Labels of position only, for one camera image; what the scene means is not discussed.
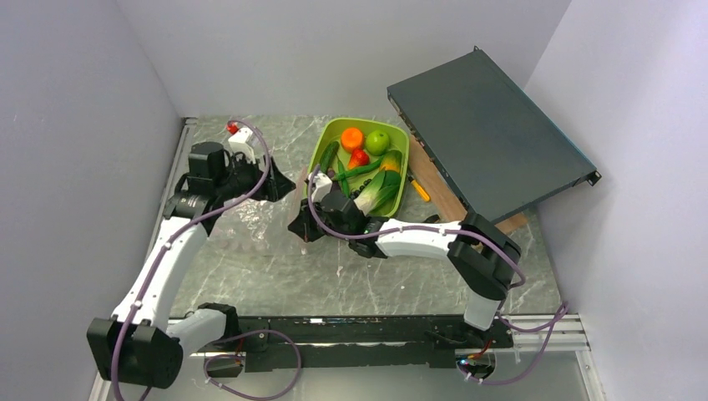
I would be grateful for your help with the orange toy fruit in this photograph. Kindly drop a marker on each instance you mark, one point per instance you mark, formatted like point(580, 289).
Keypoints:
point(352, 139)

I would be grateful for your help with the dark rack server chassis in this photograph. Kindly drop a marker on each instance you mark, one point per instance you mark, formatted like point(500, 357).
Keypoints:
point(497, 151)

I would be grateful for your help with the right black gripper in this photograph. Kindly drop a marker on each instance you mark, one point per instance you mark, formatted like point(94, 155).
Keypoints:
point(303, 226)

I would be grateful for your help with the brown wooden board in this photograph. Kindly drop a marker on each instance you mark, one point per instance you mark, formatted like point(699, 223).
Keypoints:
point(449, 206)

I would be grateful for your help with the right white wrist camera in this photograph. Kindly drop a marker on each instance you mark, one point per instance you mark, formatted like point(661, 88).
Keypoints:
point(322, 186)

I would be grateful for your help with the yellow green toy mango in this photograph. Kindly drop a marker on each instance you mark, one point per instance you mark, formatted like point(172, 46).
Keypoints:
point(391, 161)

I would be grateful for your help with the clear zip top bag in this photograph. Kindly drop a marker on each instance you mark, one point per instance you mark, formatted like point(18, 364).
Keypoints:
point(260, 228)

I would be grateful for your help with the black toy grapes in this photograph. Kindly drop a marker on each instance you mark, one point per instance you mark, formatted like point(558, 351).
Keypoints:
point(356, 190)

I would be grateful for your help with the white green toy leek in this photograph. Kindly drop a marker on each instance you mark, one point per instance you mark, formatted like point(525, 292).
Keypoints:
point(383, 187)

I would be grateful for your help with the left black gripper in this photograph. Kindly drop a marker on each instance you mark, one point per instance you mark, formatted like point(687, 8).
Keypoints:
point(275, 185)

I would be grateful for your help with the green toy cucumber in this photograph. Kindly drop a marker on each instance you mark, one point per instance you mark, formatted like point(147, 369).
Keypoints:
point(328, 155)

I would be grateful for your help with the green toy apple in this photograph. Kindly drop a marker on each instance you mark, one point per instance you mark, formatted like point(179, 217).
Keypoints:
point(377, 142)

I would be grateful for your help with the yellow handled screwdriver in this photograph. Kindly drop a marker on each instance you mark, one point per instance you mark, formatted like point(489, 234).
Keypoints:
point(419, 189)

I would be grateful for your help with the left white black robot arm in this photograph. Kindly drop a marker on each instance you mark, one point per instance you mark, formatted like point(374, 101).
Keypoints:
point(136, 345)

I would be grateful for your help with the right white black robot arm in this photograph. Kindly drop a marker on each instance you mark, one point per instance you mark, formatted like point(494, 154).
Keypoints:
point(484, 257)

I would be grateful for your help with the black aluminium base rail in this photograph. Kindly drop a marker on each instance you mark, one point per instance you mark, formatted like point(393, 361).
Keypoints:
point(433, 341)

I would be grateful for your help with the red toy pepper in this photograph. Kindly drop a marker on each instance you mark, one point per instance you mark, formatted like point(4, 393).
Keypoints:
point(358, 158)

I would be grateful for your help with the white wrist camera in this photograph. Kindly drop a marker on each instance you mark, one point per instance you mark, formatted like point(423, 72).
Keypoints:
point(322, 186)
point(241, 141)

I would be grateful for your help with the green plastic tray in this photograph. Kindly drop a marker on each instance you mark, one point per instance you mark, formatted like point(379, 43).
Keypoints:
point(332, 131)

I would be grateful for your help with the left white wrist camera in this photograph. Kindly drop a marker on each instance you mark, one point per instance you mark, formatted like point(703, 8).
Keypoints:
point(241, 141)

